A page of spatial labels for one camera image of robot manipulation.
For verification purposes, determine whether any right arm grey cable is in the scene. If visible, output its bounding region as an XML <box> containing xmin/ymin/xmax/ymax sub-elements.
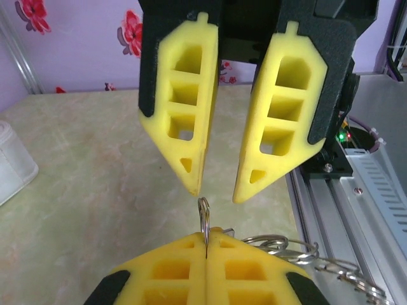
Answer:
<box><xmin>348</xmin><ymin>114</ymin><xmax>387</xmax><ymax>153</ymax></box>

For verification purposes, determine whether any white zippered case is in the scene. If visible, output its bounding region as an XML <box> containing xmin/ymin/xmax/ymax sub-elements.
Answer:
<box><xmin>0</xmin><ymin>119</ymin><xmax>39</xmax><ymax>207</ymax></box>

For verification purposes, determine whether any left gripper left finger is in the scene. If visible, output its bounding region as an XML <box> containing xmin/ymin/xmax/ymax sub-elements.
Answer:
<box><xmin>84</xmin><ymin>231</ymin><xmax>207</xmax><ymax>305</ymax></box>

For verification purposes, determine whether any silver metal keyring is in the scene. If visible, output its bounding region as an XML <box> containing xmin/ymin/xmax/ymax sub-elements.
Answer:
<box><xmin>358</xmin><ymin>283</ymin><xmax>396</xmax><ymax>305</ymax></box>
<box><xmin>197</xmin><ymin>196</ymin><xmax>212</xmax><ymax>252</ymax></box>
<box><xmin>270</xmin><ymin>240</ymin><xmax>321</xmax><ymax>266</ymax></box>
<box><xmin>336</xmin><ymin>269</ymin><xmax>382</xmax><ymax>294</ymax></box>
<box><xmin>314</xmin><ymin>257</ymin><xmax>362</xmax><ymax>278</ymax></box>
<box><xmin>240</xmin><ymin>234</ymin><xmax>289</xmax><ymax>255</ymax></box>

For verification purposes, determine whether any aluminium mounting rail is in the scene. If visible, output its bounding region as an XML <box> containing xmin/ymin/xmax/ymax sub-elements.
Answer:
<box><xmin>285</xmin><ymin>171</ymin><xmax>407</xmax><ymax>305</ymax></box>

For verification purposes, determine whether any grey slotted cable duct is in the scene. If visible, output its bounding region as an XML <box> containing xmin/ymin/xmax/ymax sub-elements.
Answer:
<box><xmin>338</xmin><ymin>148</ymin><xmax>407</xmax><ymax>257</ymax></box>

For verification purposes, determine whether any aluminium corner post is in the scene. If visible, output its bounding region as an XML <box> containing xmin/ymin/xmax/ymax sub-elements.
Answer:
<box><xmin>0</xmin><ymin>0</ymin><xmax>43</xmax><ymax>95</ymax></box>

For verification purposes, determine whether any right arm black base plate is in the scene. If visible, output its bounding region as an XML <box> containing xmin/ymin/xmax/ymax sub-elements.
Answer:
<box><xmin>298</xmin><ymin>142</ymin><xmax>354</xmax><ymax>179</ymax></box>

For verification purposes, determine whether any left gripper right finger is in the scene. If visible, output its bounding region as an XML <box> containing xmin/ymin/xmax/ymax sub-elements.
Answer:
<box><xmin>205</xmin><ymin>226</ymin><xmax>330</xmax><ymax>305</ymax></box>

